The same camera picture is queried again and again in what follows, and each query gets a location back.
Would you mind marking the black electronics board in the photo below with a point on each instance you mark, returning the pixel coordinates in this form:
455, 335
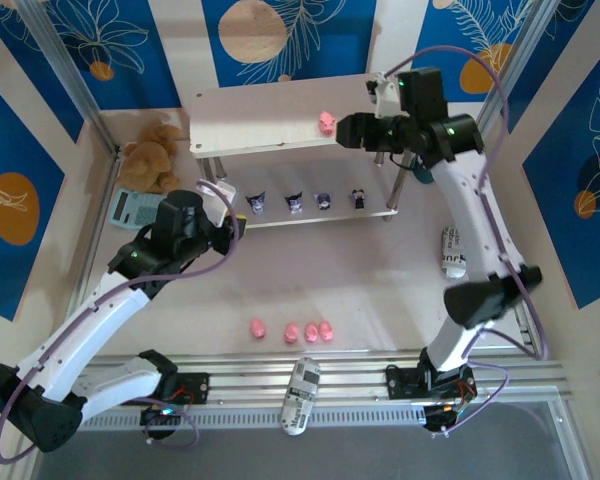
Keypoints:
155, 415
437, 420

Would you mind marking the aluminium frame post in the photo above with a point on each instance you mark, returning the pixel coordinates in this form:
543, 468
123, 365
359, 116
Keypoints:
65, 65
510, 70

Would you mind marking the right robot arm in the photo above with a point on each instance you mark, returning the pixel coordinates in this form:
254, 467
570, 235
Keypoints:
480, 225

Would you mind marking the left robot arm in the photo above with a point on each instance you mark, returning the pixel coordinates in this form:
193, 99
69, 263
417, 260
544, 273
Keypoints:
80, 330

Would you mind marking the teal calculator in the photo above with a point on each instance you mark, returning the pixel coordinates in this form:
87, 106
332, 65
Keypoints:
130, 210

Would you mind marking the small Kuromi figurine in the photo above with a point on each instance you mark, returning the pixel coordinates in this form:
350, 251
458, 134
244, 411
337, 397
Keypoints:
358, 199

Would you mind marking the grey metal panel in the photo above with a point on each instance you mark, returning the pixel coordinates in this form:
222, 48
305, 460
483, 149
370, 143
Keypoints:
330, 460

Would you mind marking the brown plush toy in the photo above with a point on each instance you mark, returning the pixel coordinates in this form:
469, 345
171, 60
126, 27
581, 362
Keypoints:
147, 157

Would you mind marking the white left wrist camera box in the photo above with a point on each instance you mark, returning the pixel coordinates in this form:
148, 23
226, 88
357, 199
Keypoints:
220, 197

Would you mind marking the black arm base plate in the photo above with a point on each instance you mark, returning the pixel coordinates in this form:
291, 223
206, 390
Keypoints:
400, 385
195, 387

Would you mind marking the pink plastic pig toy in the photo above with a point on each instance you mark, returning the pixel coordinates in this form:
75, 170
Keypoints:
258, 329
310, 332
326, 330
327, 123
291, 333

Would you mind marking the black purple Kuromi figurine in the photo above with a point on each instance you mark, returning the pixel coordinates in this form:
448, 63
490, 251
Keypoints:
323, 201
293, 203
257, 204

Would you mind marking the teal alarm clock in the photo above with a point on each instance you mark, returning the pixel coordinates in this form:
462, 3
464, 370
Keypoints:
421, 172

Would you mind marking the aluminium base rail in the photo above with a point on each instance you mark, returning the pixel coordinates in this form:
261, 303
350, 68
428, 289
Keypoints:
250, 380

